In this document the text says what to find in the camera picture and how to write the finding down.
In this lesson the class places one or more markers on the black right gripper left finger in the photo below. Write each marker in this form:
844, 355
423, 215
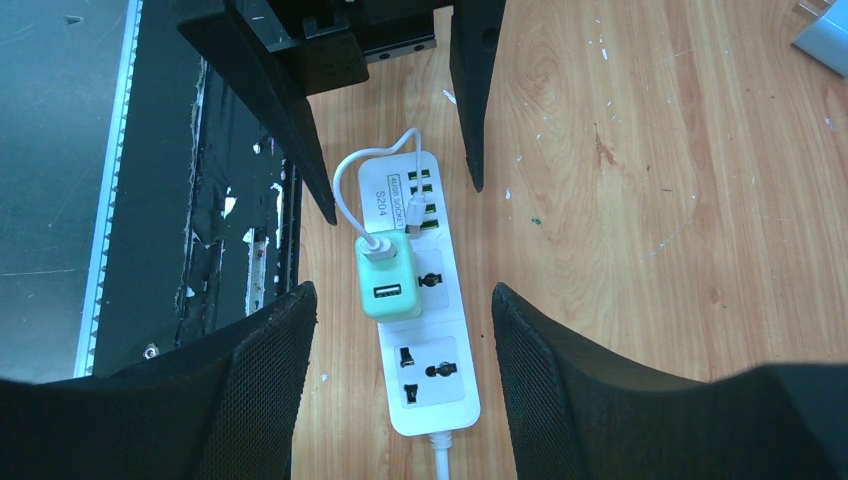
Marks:
222, 407

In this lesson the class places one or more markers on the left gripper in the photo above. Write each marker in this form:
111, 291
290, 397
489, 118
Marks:
327, 45

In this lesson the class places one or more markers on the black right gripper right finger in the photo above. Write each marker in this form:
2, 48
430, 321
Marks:
577, 410

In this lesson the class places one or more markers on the white power strip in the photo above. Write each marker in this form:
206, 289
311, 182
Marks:
427, 360

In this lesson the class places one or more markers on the green plug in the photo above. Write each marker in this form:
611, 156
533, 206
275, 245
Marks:
388, 286

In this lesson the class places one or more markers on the blue plug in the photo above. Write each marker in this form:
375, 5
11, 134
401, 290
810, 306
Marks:
825, 35

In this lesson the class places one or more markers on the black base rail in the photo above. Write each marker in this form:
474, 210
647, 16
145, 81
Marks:
142, 205

